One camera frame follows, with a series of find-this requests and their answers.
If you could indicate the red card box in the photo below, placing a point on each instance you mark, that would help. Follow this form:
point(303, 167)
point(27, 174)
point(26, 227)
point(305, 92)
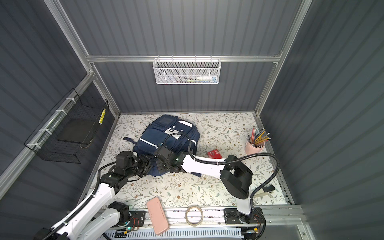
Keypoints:
point(214, 154)

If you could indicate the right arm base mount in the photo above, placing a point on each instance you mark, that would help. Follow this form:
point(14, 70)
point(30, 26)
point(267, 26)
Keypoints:
point(233, 216)

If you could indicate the yellow tag on basket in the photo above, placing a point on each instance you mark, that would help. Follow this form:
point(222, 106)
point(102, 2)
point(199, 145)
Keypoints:
point(102, 116)

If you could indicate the bundle of coloured pencils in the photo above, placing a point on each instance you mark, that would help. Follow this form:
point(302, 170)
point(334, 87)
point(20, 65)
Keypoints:
point(257, 137)

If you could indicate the roll of clear tape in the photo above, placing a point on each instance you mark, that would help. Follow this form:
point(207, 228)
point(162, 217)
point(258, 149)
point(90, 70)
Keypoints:
point(194, 216)

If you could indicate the pink pencil case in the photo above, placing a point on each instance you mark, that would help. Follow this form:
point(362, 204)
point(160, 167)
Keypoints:
point(157, 215)

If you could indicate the pens in white basket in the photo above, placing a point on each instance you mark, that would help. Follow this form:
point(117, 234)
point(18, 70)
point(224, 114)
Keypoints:
point(197, 79)

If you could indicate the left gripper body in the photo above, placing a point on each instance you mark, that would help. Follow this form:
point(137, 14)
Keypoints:
point(138, 167)

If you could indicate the navy blue student backpack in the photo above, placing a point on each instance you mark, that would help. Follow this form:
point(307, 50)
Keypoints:
point(172, 132)

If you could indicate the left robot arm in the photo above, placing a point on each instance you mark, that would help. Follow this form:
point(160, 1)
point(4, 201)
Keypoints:
point(98, 212)

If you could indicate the black wire basket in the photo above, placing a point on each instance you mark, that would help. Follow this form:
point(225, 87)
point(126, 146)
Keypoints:
point(69, 133)

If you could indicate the pink pencil cup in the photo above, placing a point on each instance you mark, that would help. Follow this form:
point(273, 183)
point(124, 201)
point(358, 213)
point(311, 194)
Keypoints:
point(254, 149)

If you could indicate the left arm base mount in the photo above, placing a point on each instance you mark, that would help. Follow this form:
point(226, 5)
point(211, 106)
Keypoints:
point(131, 220)

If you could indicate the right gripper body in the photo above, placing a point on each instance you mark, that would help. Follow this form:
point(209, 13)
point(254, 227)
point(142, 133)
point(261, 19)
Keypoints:
point(162, 167)

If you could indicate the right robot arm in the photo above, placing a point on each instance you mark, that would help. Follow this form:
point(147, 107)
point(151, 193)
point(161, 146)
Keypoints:
point(235, 176)

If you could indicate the white wire mesh basket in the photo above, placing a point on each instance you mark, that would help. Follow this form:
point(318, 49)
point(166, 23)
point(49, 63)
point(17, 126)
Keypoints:
point(166, 68)

